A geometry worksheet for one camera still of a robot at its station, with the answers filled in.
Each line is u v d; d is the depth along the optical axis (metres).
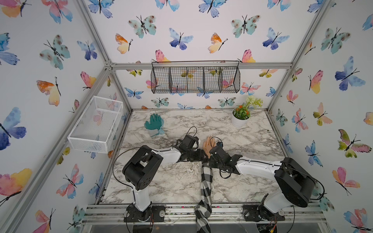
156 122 1.11
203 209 0.70
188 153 0.79
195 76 0.98
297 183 0.44
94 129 0.83
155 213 0.74
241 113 0.98
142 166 0.51
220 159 0.68
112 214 0.76
